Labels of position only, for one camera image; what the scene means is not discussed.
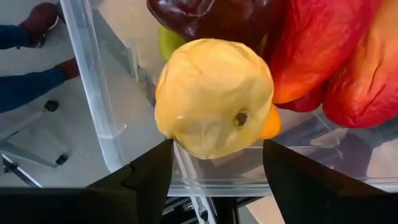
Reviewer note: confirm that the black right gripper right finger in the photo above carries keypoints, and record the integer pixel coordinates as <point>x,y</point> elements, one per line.
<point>317,199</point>

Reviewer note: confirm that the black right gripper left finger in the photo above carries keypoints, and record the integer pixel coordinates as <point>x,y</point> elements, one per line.
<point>93,205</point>

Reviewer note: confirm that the orange red fruit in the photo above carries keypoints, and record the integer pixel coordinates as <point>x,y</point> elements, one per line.
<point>367,87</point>

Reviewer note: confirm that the pale yellow fruit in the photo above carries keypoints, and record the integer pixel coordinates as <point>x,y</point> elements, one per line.
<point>211,99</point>

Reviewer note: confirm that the green apple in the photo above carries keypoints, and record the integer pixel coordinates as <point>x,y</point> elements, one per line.
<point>169,43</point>

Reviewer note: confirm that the dark red round fruit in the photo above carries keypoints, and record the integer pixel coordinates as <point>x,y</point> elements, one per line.
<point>217,18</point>

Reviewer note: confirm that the silver chair base black casters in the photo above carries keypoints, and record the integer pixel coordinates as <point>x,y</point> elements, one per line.
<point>28,155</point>

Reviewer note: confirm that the clear plastic bin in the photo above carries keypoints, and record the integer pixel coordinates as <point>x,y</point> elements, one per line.
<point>99,93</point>

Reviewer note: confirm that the person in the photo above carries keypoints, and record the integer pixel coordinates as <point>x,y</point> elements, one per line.
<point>25,84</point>

